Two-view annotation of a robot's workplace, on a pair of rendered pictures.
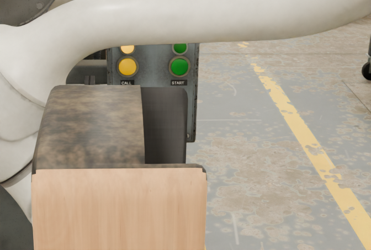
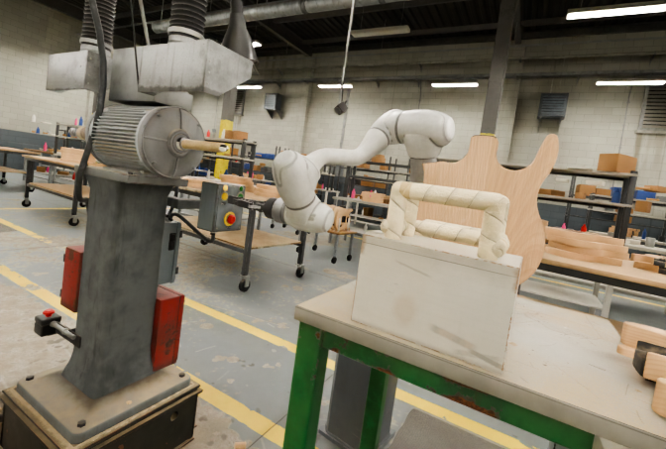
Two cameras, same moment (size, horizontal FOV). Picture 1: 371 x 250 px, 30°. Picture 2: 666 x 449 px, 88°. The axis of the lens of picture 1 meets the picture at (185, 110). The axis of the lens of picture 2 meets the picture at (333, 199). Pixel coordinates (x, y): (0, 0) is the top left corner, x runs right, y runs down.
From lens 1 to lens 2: 1.03 m
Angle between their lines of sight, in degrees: 56
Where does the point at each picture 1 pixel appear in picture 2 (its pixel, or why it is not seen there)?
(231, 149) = not seen: hidden behind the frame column
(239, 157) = not seen: hidden behind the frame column
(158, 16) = (341, 155)
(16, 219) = (134, 290)
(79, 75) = (188, 204)
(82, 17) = (327, 154)
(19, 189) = (309, 208)
